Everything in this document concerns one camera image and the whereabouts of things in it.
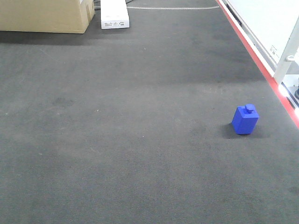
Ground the white conveyor side frame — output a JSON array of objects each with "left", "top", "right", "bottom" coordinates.
[{"left": 221, "top": 0, "right": 299, "bottom": 109}]

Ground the blue plastic block part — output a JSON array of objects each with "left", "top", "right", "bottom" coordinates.
[{"left": 231, "top": 104, "right": 259, "bottom": 135}]

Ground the brown cardboard box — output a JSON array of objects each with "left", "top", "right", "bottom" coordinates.
[{"left": 0, "top": 0, "right": 95, "bottom": 34}]

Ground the red conveyor edge strip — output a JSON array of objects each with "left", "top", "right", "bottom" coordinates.
[{"left": 216, "top": 0, "right": 299, "bottom": 128}]

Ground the white long carton box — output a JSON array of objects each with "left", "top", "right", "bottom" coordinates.
[{"left": 100, "top": 0, "right": 130, "bottom": 29}]

